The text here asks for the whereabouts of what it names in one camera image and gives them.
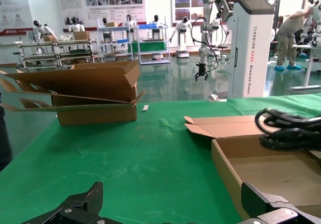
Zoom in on green table cloth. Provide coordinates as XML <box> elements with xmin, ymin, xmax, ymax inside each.
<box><xmin>0</xmin><ymin>93</ymin><xmax>321</xmax><ymax>224</ymax></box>

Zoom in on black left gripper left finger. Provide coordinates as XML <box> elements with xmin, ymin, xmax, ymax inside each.
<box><xmin>20</xmin><ymin>181</ymin><xmax>113</xmax><ymax>224</ymax></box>

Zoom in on wall poster large photos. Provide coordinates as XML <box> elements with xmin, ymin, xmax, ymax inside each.
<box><xmin>171</xmin><ymin>0</ymin><xmax>214</xmax><ymax>27</ymax></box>

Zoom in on wide wall poster photo strip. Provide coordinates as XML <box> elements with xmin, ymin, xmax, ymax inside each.
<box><xmin>54</xmin><ymin>0</ymin><xmax>146</xmax><ymax>33</ymax></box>

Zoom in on white robot tower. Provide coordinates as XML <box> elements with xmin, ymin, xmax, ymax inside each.
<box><xmin>227</xmin><ymin>0</ymin><xmax>281</xmax><ymax>99</ymax></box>

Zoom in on white shelf blue bins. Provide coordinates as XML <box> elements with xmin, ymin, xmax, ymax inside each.
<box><xmin>97</xmin><ymin>20</ymin><xmax>133</xmax><ymax>63</ymax></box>

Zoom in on dark blue fabric object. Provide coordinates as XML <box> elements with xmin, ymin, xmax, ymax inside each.
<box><xmin>0</xmin><ymin>102</ymin><xmax>13</xmax><ymax>172</ymax></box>

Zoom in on person in beige clothes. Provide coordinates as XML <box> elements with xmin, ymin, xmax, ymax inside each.
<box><xmin>273</xmin><ymin>8</ymin><xmax>313</xmax><ymax>72</ymax></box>

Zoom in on open cardboard box dotted lid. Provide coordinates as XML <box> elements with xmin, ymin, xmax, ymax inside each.
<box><xmin>184</xmin><ymin>115</ymin><xmax>321</xmax><ymax>221</ymax></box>

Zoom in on black power cable with plug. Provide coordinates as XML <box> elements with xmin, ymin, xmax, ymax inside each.
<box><xmin>254</xmin><ymin>107</ymin><xmax>321</xmax><ymax>151</ymax></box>

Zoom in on wall poster red bottom band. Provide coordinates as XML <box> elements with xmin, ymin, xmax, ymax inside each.
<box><xmin>0</xmin><ymin>0</ymin><xmax>33</xmax><ymax>36</ymax></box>

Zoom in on shelf with green panel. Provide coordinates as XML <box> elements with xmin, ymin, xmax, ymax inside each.
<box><xmin>127</xmin><ymin>17</ymin><xmax>171</xmax><ymax>65</ymax></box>

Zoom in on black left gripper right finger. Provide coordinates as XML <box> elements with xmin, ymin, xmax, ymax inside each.
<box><xmin>235</xmin><ymin>181</ymin><xmax>321</xmax><ymax>224</ymax></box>

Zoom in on white desk frame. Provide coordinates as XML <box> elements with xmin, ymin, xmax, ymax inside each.
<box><xmin>284</xmin><ymin>42</ymin><xmax>321</xmax><ymax>93</ymax></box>

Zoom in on open stacked cardboard box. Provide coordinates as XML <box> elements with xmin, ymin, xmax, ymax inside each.
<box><xmin>0</xmin><ymin>90</ymin><xmax>145</xmax><ymax>127</ymax></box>
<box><xmin>0</xmin><ymin>60</ymin><xmax>140</xmax><ymax>104</ymax></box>

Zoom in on white humanoid robot black head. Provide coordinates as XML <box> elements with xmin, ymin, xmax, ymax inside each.
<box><xmin>124</xmin><ymin>15</ymin><xmax>137</xmax><ymax>49</ymax></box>
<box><xmin>169</xmin><ymin>16</ymin><xmax>194</xmax><ymax>59</ymax></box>
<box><xmin>66</xmin><ymin>17</ymin><xmax>86</xmax><ymax>34</ymax></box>
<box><xmin>147</xmin><ymin>15</ymin><xmax>166</xmax><ymax>40</ymax></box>
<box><xmin>101</xmin><ymin>18</ymin><xmax>111</xmax><ymax>51</ymax></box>
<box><xmin>32</xmin><ymin>20</ymin><xmax>60</xmax><ymax>43</ymax></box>
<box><xmin>297</xmin><ymin>0</ymin><xmax>321</xmax><ymax>49</ymax></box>

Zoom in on metal pipe rack table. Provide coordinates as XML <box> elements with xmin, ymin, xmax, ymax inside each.
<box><xmin>18</xmin><ymin>38</ymin><xmax>98</xmax><ymax>70</ymax></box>

